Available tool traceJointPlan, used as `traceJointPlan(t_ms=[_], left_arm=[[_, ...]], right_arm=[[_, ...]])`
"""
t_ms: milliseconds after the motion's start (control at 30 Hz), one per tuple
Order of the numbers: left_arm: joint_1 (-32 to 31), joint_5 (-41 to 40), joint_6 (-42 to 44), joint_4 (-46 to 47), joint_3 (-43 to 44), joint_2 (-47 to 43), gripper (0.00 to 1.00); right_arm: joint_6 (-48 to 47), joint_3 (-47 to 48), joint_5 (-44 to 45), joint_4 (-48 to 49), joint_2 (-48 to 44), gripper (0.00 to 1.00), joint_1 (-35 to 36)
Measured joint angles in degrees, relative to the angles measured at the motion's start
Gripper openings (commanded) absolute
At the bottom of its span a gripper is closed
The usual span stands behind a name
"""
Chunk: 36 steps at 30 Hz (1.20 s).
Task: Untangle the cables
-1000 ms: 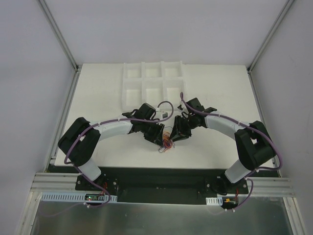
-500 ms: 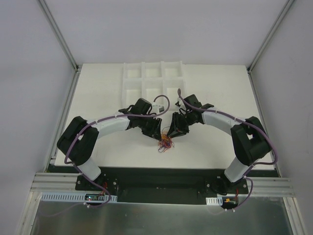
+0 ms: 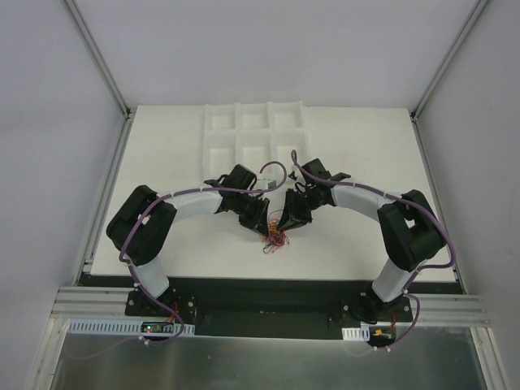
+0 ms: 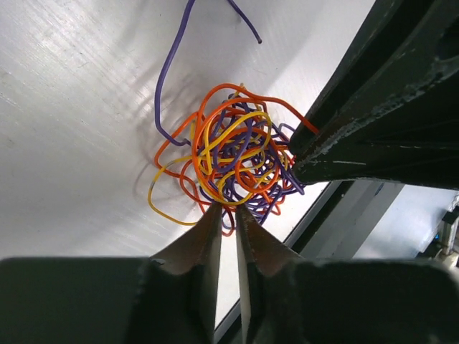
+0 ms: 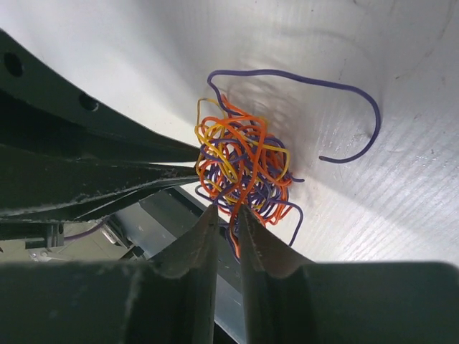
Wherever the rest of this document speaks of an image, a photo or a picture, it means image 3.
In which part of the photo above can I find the coloured cable bundle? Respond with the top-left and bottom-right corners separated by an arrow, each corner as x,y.
260,209 -> 291,255

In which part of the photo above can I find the aluminium front rail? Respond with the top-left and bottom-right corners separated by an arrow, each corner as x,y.
51,285 -> 135,317

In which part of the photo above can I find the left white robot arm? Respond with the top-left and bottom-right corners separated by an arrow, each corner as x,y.
106,164 -> 270,316

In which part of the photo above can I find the right aluminium frame post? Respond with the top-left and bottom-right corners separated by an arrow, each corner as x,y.
410,0 -> 492,124

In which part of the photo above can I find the aluminium frame post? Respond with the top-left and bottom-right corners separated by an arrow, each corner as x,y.
410,0 -> 492,124
61,0 -> 132,119

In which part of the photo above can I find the white foam compartment tray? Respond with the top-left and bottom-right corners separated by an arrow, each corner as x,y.
201,102 -> 310,180

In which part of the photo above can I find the right white slotted cable duct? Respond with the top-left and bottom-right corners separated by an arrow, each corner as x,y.
341,327 -> 371,342

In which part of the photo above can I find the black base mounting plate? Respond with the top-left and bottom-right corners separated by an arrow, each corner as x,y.
124,277 -> 412,340

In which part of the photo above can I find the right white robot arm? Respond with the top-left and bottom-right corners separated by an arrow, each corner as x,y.
277,158 -> 447,321

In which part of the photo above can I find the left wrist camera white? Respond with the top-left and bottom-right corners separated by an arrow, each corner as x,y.
253,175 -> 277,191

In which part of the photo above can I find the left aluminium frame post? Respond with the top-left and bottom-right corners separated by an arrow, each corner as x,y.
61,0 -> 132,119

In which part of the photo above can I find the white slotted cable duct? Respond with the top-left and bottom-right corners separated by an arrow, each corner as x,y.
341,327 -> 371,342
68,319 -> 195,337

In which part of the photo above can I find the left white slotted cable duct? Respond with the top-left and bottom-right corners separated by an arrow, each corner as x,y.
68,319 -> 195,337

